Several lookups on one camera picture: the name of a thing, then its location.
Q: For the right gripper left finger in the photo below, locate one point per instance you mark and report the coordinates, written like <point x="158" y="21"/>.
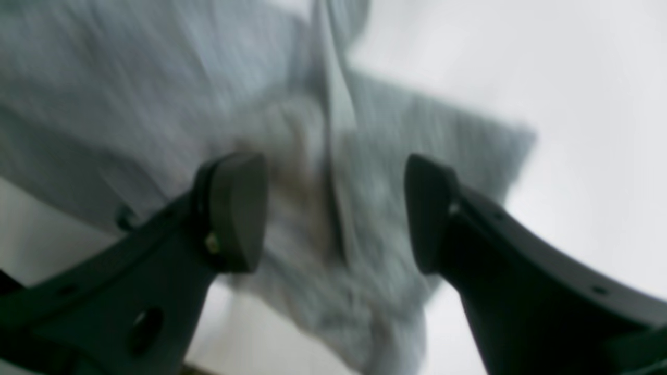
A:
<point x="134" y="308"/>

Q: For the grey T-shirt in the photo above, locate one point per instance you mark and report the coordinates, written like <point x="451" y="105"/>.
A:
<point x="116" y="103"/>

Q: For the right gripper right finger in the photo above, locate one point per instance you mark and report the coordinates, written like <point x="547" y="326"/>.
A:
<point x="531" y="308"/>

